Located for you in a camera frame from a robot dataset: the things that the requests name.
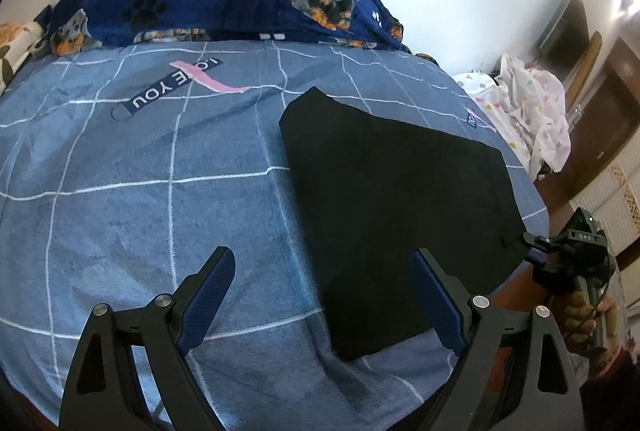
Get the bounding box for white floral pillow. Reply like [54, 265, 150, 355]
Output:
[0, 22, 47, 94]

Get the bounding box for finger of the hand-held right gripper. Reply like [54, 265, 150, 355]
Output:
[531, 253, 571, 290]
[522, 233, 569, 253]

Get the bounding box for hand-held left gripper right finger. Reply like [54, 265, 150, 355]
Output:
[409, 248, 586, 431]

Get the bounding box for person's right hand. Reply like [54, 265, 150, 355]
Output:
[565, 292, 619, 358]

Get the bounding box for black pants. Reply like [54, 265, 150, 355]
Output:
[278, 86, 538, 362]

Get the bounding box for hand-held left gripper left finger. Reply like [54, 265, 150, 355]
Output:
[59, 246, 237, 431]

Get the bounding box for dark wall frame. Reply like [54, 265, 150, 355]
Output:
[537, 0, 591, 62]

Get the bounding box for person's right forearm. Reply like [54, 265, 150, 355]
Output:
[582, 345, 640, 431]

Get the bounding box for leaning wooden board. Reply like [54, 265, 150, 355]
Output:
[564, 31, 604, 112]

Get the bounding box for brown wooden door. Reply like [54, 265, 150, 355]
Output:
[597, 36, 640, 194]

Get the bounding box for white polka dot cloth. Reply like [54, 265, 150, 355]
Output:
[450, 53, 572, 182]

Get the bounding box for navy dog print blanket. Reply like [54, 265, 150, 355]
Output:
[34, 0, 416, 58]

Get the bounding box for blue checked bed sheet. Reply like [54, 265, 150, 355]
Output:
[0, 38, 551, 431]

